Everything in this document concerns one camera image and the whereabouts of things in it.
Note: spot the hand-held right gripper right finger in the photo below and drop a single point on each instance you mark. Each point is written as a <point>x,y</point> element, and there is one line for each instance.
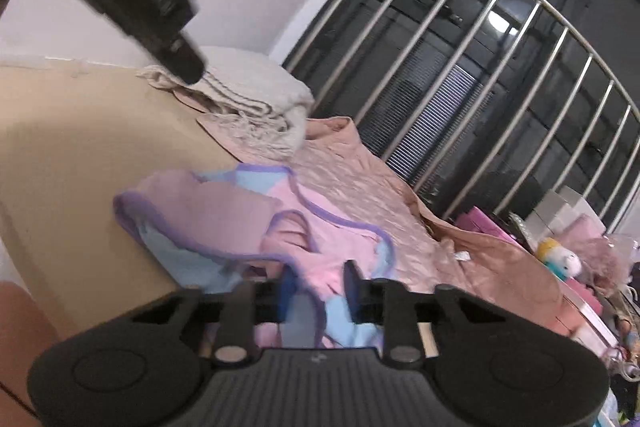
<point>354,293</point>

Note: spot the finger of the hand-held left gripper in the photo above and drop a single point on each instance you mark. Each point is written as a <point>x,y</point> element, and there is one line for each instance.
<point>182,57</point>

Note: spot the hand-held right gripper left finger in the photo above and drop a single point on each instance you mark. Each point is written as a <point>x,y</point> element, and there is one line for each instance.
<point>287,297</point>

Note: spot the pink and blue garment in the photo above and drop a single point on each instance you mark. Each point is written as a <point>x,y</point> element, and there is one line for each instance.
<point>220,217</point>

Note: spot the beige folded blanket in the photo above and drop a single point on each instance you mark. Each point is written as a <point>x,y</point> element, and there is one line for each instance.
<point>255,102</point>

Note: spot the pink quilted blanket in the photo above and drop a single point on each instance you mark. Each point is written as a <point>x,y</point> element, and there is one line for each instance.
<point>370,207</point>

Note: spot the pink box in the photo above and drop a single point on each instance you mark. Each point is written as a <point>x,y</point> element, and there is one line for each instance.
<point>482,227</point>

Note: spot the white and yellow plush toy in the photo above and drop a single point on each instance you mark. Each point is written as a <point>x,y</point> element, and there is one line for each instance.
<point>562,259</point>

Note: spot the white boxes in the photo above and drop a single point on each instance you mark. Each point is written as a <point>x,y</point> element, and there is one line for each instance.
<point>560,207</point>

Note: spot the pink fluffy cloth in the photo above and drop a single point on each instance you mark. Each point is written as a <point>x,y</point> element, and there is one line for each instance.
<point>597,247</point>

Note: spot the person's leg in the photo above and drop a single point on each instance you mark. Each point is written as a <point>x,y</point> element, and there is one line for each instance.
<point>25,347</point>

